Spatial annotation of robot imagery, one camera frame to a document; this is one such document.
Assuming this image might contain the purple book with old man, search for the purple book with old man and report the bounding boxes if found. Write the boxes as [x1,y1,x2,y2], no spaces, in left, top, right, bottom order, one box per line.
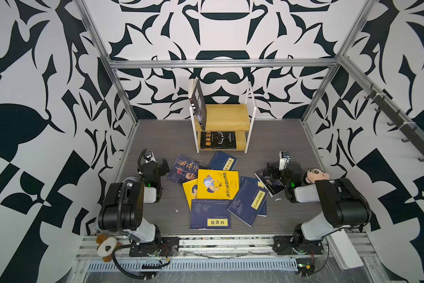
[166,154,209,185]

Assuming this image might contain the yellow cartoon cover book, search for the yellow cartoon cover book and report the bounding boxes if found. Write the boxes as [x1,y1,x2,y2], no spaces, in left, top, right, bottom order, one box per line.
[197,169,240,200]

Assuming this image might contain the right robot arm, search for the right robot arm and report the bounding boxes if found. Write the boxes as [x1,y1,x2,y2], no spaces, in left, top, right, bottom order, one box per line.
[261,163,372,254]

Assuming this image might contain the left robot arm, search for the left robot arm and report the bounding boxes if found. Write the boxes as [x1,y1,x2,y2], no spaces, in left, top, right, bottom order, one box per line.
[97,159,169,245]

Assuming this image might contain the purple book right side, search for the purple book right side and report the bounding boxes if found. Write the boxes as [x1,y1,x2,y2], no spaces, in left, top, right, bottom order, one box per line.
[254,168,285,197]

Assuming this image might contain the cartoon boy plush doll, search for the cartoon boy plush doll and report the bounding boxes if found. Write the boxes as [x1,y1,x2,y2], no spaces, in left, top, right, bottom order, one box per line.
[304,169,330,185]

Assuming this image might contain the blue book tilted yellow label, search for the blue book tilted yellow label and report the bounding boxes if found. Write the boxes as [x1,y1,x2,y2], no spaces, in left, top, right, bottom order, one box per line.
[227,181,269,226]

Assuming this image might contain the small blue book yellow label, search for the small blue book yellow label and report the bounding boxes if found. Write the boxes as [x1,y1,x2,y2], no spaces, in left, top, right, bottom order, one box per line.
[208,151,238,171]

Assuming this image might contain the black book on lower shelf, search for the black book on lower shelf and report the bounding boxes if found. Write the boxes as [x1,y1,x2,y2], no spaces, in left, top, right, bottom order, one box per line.
[200,132,237,150]

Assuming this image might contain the wooden white-framed bookshelf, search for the wooden white-framed bookshelf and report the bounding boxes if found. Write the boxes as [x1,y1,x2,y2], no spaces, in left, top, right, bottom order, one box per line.
[204,83,257,153]

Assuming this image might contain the blue book front yellow label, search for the blue book front yellow label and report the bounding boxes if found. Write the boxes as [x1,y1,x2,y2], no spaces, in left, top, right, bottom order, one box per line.
[190,199,231,230]

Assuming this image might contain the black book standing on shelf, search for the black book standing on shelf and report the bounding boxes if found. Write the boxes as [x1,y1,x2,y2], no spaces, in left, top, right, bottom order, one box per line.
[188,77,207,131]

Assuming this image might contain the brown white plush toy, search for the brown white plush toy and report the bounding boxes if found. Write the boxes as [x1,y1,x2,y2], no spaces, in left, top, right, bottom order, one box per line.
[96,234,122,262]

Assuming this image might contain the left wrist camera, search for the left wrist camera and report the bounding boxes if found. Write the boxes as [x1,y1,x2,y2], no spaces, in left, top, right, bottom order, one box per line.
[141,149,156,164]

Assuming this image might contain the white box on rail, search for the white box on rail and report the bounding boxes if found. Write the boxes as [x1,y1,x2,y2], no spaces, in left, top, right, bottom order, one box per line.
[326,230,364,270]

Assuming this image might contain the wall hook rail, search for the wall hook rail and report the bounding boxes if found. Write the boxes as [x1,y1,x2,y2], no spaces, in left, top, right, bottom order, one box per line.
[363,84,424,162]

